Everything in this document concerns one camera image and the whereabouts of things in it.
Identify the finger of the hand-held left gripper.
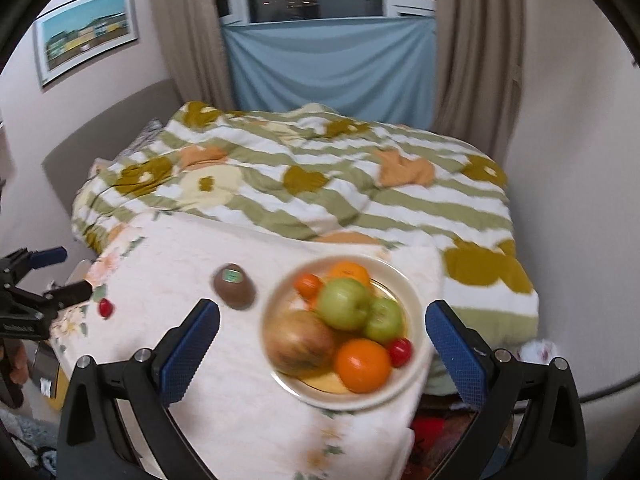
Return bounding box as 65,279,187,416
40,280,96,313
10,246,68,273

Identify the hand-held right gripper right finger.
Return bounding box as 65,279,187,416
425,299,588,480

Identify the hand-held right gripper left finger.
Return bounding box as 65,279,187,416
56,298,222,480

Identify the small red tomato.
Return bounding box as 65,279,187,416
389,338,415,367

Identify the brown kiwi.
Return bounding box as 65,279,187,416
213,263,257,309

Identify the small green apple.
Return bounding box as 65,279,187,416
362,298,404,345

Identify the large orange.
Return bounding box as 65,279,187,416
335,338,392,394

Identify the large yellow apple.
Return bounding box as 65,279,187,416
265,310,337,376

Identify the large green apple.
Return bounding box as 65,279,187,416
318,278,373,332

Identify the small orange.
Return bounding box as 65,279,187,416
294,273,324,307

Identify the cream plate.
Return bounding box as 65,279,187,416
261,255,432,409

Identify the mandarin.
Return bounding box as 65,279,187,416
327,261,372,288

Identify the floral tablecloth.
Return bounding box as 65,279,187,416
47,212,446,480

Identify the grey headboard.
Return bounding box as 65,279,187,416
42,78,182,216

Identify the grey patterned pillow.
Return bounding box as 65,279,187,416
120,119,166,161

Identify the striped floral quilt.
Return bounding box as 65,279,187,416
70,101,541,396

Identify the beige curtain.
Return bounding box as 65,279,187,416
432,0,526,161
145,0,236,111

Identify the blue cloth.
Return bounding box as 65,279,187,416
220,16,438,128

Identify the framed wall picture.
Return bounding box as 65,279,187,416
32,0,141,88

